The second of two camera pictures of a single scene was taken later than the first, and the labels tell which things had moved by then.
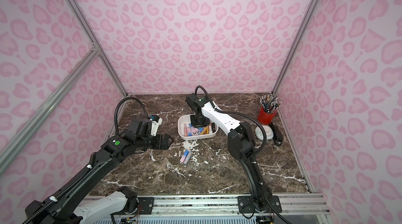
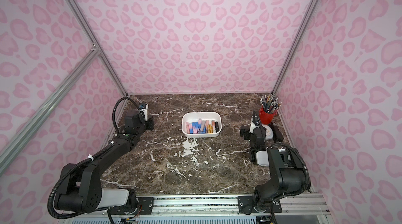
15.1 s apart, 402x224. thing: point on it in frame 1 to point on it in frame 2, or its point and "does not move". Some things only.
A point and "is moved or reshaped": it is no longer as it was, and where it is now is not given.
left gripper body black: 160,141 to 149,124
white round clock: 268,132 does not move
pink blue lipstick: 183,156 is moved or reshaped
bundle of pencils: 270,102 does not move
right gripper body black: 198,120 to 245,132
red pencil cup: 265,118 does not move
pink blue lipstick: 189,130 is moved or reshaped
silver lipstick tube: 188,157 is moved or reshaped
